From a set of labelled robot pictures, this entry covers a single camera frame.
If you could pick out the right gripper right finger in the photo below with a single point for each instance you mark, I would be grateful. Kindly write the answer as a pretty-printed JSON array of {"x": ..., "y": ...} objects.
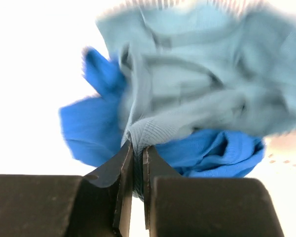
[{"x": 153, "y": 166}]

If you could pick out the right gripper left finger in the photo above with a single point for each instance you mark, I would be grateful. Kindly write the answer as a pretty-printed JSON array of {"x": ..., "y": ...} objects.
[{"x": 113, "y": 183}]

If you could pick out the light blue tank top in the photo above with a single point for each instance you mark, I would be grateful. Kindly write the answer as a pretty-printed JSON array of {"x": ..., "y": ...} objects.
[{"x": 199, "y": 74}]

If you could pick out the royal blue tank top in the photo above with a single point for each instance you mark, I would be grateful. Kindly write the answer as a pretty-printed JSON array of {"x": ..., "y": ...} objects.
[{"x": 91, "y": 130}]

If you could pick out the white plastic basket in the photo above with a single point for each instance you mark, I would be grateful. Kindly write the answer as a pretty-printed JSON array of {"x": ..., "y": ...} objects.
[{"x": 261, "y": 7}]

